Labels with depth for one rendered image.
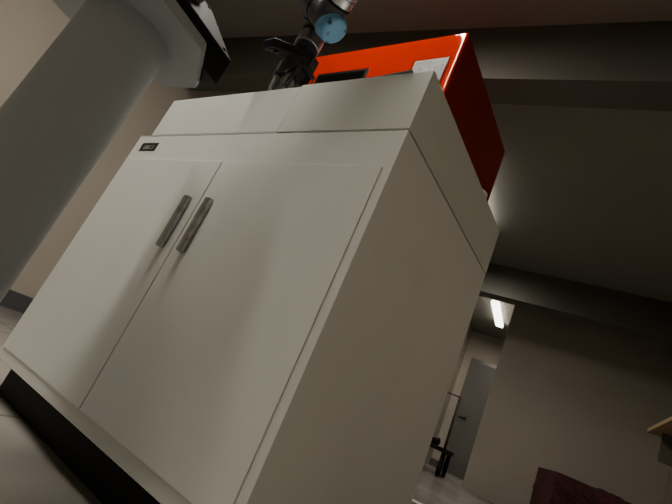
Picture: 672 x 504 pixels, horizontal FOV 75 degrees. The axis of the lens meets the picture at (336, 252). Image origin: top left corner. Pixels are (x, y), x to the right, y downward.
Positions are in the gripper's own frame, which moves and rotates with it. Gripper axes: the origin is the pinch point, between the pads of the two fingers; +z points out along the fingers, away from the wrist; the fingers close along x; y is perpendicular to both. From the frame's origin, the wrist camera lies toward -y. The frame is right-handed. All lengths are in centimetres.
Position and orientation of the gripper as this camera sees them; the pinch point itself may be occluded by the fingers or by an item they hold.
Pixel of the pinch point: (271, 97)
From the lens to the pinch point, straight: 127.3
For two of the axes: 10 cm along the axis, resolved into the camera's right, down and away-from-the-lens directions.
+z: -3.9, 8.7, -3.0
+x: -7.9, -1.5, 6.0
